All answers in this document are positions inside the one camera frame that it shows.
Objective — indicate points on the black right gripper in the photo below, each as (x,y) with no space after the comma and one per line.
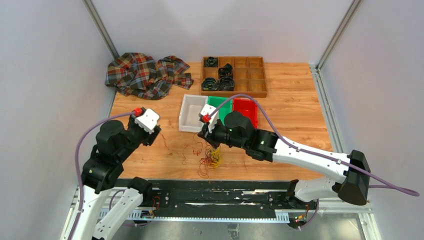
(205,134)

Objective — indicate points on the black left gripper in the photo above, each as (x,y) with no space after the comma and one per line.
(150,138)

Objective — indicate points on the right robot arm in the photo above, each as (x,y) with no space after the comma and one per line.
(345,176)

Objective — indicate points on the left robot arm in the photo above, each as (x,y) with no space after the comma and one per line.
(98,176)

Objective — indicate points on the white plastic bin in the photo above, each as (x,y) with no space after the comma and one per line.
(189,120)

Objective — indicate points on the red plastic bin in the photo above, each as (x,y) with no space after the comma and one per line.
(247,108)

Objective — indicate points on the rolled dark tie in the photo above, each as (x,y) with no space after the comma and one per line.
(210,84)
(226,83)
(210,62)
(226,71)

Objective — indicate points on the wooden compartment tray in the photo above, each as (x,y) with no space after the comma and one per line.
(248,74)

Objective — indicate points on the plaid cloth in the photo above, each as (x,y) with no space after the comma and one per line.
(137,74)

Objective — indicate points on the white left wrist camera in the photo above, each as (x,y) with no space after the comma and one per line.
(148,120)

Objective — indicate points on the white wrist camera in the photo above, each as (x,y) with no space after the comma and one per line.
(209,115)
(148,120)

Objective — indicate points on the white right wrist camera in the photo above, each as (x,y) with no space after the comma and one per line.
(209,115)

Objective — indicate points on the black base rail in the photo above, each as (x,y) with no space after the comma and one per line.
(223,201)

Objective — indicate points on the aluminium frame profile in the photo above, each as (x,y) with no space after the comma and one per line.
(334,221)

